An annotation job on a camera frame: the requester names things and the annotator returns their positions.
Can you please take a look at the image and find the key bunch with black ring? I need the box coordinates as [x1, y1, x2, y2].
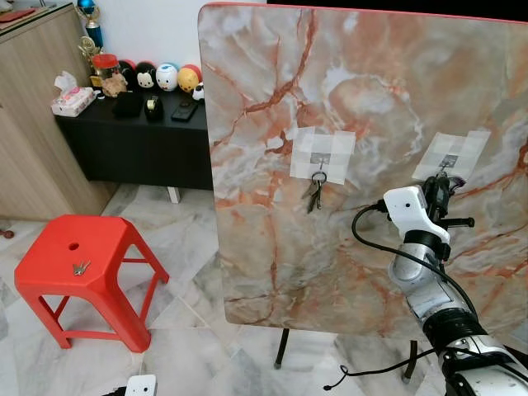
[304, 171, 328, 214]

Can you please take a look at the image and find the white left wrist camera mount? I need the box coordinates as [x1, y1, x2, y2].
[124, 375, 158, 396]

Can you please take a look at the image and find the white-faced mouse plush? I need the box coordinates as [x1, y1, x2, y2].
[135, 62, 158, 92]

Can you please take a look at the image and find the slanted taped wall hook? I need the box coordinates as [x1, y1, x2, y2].
[411, 130, 489, 184]

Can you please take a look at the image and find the gold blue trophy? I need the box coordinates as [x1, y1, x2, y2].
[76, 0, 104, 63]

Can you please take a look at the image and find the light wooden cabinet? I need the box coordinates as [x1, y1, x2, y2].
[0, 4, 116, 222]

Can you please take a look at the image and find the red plastic stool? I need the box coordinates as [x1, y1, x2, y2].
[14, 213, 170, 354]

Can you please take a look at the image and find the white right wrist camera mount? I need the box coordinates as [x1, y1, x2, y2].
[384, 187, 451, 245]

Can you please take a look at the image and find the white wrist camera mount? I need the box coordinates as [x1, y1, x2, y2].
[384, 187, 451, 245]
[124, 375, 158, 396]

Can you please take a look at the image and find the white duck plush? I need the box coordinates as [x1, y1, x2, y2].
[156, 62, 179, 92]

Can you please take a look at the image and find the marble pattern table top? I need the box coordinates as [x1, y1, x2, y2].
[196, 2, 528, 337]

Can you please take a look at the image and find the clear jar with red lid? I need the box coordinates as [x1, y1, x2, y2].
[91, 53, 126, 98]

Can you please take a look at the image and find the black table leg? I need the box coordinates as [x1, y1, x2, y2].
[275, 328, 291, 368]
[402, 338, 417, 384]

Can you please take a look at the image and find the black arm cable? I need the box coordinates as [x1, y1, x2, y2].
[323, 202, 488, 391]

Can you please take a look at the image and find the square taped wall hook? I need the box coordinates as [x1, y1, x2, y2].
[289, 126, 357, 184]

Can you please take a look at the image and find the black sideboard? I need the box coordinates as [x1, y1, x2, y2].
[54, 92, 214, 192]

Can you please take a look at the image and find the yellow bear plush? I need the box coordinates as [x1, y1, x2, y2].
[177, 64, 201, 93]

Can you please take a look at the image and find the black mouse plush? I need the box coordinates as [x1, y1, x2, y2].
[118, 59, 139, 92]

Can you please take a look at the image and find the black knitted pouch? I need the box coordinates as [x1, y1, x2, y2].
[113, 91, 143, 118]

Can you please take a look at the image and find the white pink tissue pack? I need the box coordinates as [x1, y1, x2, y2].
[51, 72, 97, 117]

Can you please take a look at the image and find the flat black wallet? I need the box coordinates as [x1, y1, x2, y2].
[171, 101, 199, 123]

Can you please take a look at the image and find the black tape dispenser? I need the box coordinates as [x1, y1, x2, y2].
[144, 95, 163, 123]

